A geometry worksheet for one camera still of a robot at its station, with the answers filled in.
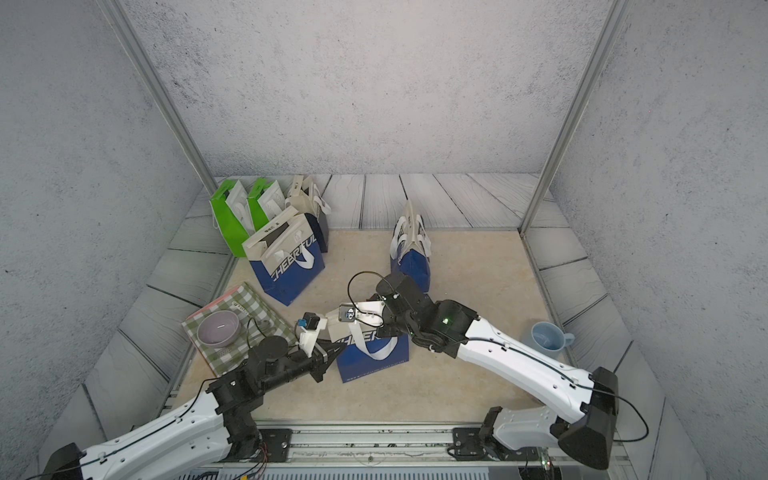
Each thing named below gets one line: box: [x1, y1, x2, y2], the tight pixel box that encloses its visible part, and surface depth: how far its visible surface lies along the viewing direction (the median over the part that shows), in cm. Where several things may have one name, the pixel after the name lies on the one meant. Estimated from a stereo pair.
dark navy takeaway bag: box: [284, 175, 331, 253], surface depth 101 cm
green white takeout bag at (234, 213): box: [210, 179, 256, 258], surface depth 101 cm
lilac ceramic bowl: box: [196, 310, 241, 348], surface depth 91 cm
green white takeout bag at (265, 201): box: [247, 178, 286, 232], surface depth 100 cm
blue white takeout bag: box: [242, 206, 325, 306], surface depth 91 cm
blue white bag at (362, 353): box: [332, 322, 410, 383], surface depth 76 cm
